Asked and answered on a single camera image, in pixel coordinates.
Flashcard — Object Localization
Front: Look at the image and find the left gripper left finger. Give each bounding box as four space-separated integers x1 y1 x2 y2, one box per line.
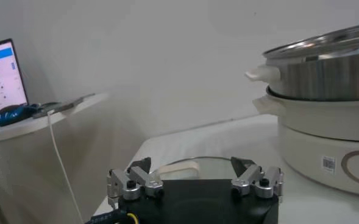
107 156 165 201

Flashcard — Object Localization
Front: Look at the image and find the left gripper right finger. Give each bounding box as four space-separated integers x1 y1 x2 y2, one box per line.
230 156 285 200

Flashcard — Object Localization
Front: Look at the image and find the round glass pot lid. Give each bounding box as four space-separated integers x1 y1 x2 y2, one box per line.
150 156 247 181

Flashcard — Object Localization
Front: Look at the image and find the stainless steel steamer basket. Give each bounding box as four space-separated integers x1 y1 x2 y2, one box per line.
245 21 359 102

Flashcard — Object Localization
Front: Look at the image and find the white electric cooker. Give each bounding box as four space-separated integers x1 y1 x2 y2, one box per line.
252 86 359 198

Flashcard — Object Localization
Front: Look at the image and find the black smartphone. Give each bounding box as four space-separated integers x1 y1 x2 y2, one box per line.
32 93 96 119

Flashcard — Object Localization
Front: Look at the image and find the white side table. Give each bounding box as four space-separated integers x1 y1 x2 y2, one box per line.
0 93 110 147

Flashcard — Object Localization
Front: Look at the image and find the blue computer mouse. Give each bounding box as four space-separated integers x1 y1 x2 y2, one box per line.
0 104 42 127

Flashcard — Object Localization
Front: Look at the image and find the black laptop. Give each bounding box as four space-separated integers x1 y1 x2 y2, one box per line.
0 38 30 128

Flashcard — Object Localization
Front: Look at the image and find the white charging cable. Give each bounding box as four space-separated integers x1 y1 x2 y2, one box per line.
46 110 85 224

